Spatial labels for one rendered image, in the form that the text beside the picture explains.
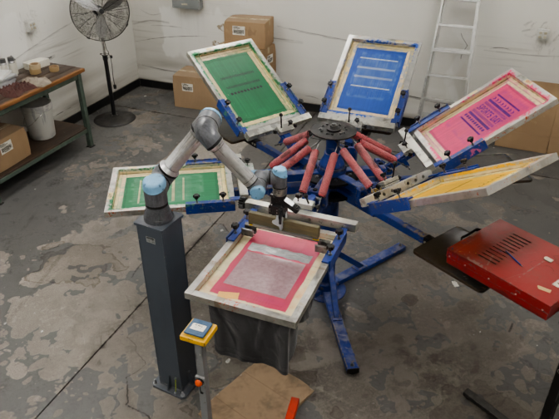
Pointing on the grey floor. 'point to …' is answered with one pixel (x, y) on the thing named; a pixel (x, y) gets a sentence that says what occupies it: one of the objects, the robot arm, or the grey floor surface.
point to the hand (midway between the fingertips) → (283, 226)
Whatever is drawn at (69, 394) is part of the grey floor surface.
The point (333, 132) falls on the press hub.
